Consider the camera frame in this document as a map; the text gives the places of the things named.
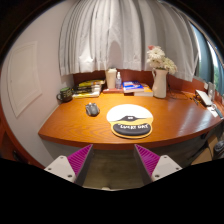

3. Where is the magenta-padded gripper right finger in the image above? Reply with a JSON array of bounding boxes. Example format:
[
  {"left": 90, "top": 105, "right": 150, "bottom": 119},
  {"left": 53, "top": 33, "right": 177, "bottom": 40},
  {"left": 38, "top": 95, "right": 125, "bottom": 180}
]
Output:
[{"left": 133, "top": 144, "right": 183, "bottom": 186}]

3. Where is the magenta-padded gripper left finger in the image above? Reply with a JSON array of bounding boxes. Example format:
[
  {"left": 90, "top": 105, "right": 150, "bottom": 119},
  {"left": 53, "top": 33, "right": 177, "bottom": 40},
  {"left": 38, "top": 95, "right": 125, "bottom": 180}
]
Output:
[{"left": 44, "top": 144, "right": 95, "bottom": 187}]

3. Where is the grey black computer mouse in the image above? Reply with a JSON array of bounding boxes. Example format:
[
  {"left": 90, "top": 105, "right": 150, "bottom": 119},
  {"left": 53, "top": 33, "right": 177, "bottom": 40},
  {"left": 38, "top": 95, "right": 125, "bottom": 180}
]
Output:
[{"left": 85, "top": 102, "right": 101, "bottom": 117}]

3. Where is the white yellow black mouse pad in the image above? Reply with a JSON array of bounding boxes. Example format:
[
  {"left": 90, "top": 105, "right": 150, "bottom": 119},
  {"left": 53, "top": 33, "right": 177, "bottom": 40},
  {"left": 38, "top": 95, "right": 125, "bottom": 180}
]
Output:
[{"left": 105, "top": 103, "right": 155, "bottom": 140}]

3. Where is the dark green mug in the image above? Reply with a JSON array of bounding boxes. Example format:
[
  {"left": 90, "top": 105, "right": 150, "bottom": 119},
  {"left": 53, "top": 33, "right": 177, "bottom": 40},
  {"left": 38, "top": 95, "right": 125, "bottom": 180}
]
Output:
[{"left": 56, "top": 86, "right": 74, "bottom": 103}]

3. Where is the yellow white book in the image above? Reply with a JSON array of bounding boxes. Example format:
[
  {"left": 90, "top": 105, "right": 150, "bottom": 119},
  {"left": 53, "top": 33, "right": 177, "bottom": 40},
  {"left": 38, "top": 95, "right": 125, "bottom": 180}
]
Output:
[{"left": 72, "top": 90, "right": 103, "bottom": 99}]

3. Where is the orange book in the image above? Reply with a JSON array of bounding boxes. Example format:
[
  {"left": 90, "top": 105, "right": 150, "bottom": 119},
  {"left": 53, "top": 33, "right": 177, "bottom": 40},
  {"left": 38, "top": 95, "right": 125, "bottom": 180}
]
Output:
[{"left": 133, "top": 83, "right": 155, "bottom": 98}]

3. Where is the white flat electronic device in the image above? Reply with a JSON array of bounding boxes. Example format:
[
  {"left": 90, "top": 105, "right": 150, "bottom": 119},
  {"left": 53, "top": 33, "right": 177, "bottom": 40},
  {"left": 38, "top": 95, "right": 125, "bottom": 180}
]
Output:
[{"left": 195, "top": 89, "right": 214, "bottom": 107}]

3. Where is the white pitcher vase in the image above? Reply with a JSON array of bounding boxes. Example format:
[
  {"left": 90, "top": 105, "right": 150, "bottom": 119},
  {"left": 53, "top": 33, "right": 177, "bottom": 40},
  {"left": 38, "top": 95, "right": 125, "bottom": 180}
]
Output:
[{"left": 151, "top": 68, "right": 169, "bottom": 99}]

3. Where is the blue book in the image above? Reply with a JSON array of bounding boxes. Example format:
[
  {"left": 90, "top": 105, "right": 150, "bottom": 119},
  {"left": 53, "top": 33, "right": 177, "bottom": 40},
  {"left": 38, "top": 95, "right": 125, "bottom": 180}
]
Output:
[{"left": 122, "top": 80, "right": 145, "bottom": 94}]

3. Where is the red-brown book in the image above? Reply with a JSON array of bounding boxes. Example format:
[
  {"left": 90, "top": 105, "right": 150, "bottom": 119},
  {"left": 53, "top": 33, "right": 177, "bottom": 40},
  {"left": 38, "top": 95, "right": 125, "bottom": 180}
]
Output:
[{"left": 102, "top": 87, "right": 125, "bottom": 94}]

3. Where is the clear spray bottle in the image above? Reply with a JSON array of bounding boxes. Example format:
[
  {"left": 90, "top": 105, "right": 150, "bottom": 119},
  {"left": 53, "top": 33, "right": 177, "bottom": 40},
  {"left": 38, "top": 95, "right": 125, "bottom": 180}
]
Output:
[{"left": 115, "top": 71, "right": 123, "bottom": 90}]

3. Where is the cream lidded tumbler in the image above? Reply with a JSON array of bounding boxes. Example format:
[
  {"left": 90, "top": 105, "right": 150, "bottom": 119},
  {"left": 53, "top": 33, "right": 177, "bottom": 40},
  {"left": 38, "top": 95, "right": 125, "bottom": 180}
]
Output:
[{"left": 105, "top": 67, "right": 118, "bottom": 90}]

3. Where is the white flower bouquet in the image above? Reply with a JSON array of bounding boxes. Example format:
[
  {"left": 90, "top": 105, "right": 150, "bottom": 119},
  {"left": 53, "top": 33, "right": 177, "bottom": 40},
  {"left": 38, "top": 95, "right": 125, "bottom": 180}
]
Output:
[{"left": 146, "top": 45, "right": 179, "bottom": 76}]

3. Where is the window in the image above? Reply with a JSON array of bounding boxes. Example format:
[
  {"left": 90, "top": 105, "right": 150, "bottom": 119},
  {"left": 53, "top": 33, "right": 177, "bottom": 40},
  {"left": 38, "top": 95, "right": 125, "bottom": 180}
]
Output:
[{"left": 191, "top": 24, "right": 224, "bottom": 96}]

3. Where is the white pleated curtain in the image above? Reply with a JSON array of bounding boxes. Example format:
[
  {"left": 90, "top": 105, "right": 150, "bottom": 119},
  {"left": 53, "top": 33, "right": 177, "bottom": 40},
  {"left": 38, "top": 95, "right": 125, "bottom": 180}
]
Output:
[{"left": 58, "top": 0, "right": 200, "bottom": 83}]

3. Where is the black cable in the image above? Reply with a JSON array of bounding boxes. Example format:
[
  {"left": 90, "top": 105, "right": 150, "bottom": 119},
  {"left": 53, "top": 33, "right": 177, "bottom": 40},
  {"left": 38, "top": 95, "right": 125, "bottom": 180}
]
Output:
[{"left": 166, "top": 82, "right": 198, "bottom": 102}]

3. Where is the white wall panel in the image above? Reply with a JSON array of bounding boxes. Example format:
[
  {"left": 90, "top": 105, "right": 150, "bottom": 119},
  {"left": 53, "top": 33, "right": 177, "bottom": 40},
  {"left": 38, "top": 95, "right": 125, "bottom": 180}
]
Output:
[{"left": 6, "top": 40, "right": 43, "bottom": 118}]

